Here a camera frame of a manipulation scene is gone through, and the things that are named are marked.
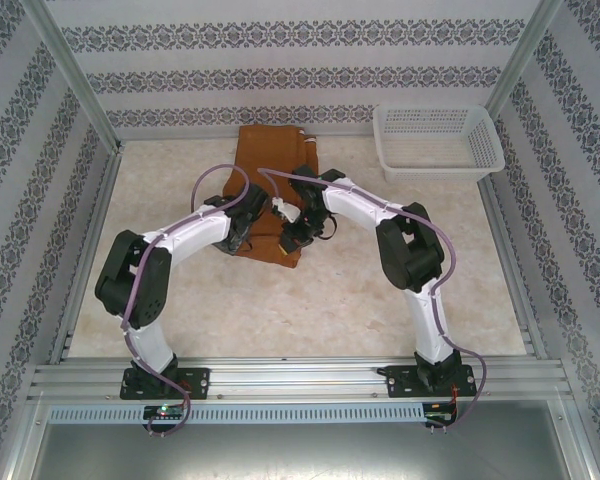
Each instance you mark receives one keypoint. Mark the right small circuit board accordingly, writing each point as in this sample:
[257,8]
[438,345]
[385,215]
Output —
[440,413]

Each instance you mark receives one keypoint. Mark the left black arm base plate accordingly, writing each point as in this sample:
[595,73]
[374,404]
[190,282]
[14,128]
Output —
[200,382]

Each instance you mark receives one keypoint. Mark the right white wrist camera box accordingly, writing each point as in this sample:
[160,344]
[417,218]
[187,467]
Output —
[286,210]

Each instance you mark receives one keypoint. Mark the right aluminium frame post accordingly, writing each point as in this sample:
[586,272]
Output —
[522,60]

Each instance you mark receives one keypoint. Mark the white plastic mesh basket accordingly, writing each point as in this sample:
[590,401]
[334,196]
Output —
[430,174]

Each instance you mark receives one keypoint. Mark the grey sheet metal panel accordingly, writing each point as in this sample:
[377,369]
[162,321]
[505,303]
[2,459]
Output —
[300,452]

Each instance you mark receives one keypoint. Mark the left small circuit board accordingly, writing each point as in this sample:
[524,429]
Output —
[164,411]

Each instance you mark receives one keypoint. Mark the small circuit board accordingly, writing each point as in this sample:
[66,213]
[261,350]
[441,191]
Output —
[440,413]
[164,411]

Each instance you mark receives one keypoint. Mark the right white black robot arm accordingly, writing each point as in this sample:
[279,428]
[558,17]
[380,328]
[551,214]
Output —
[427,325]

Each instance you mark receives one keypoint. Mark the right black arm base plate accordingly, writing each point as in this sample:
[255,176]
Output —
[400,382]

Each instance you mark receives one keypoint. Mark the aluminium side rail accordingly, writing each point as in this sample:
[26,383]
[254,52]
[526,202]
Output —
[510,260]
[87,250]

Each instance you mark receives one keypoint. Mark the left aluminium frame post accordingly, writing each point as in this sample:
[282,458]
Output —
[75,75]

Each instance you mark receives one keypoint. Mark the aluminium back rail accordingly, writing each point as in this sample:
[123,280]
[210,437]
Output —
[180,136]

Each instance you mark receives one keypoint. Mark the aluminium frame post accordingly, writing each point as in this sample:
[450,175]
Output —
[75,75]
[522,60]

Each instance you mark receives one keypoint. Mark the left aluminium side rail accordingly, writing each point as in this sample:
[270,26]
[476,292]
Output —
[87,250]

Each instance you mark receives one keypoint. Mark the aluminium mounting rail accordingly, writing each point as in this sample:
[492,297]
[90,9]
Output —
[290,380]

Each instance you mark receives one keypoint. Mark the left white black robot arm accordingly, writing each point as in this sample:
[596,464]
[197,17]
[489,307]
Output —
[150,345]

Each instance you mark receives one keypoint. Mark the brown long pants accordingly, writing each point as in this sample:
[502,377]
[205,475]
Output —
[265,150]

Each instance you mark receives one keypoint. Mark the right aluminium side rail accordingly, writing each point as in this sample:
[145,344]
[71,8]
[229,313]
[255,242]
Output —
[510,260]

